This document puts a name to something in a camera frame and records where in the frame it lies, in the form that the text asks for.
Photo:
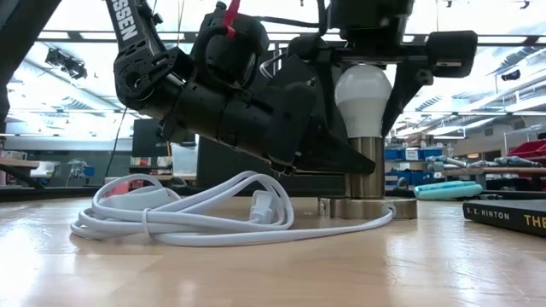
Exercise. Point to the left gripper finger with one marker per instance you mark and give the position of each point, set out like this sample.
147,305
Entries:
341,162

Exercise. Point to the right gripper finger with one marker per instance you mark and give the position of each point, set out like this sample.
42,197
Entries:
330,85
407,85

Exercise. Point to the white lightbulb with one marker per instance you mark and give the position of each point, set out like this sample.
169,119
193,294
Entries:
362,98

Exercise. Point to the brass lamp base with socket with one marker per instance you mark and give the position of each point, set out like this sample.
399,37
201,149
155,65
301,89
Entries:
367,209

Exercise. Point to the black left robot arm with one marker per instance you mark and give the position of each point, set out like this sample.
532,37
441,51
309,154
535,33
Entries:
123,25

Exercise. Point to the wide blue storage bin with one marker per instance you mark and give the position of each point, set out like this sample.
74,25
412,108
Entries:
409,178

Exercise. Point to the translucent white storage bin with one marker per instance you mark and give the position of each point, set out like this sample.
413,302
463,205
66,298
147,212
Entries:
184,160

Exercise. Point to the small black ceiling device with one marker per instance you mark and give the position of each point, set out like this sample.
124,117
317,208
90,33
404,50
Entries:
511,75

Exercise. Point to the teal calculator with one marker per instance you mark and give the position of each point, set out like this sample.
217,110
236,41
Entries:
448,190

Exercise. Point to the black monitor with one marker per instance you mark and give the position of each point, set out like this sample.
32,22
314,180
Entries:
145,140

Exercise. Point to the wooden workbench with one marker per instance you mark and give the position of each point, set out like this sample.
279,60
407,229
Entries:
512,170

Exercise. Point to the red storage bin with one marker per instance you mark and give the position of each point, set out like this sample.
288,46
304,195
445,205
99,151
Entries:
529,149

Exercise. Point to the small pink cup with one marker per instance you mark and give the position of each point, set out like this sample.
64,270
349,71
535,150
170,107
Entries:
121,187

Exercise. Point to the black Outsiders paperback book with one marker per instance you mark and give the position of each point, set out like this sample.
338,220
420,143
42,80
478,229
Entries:
503,217

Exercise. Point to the wooden side table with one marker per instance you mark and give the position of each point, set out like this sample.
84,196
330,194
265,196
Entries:
17,163

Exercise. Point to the black aluminium table frame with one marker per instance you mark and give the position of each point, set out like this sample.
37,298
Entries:
42,194

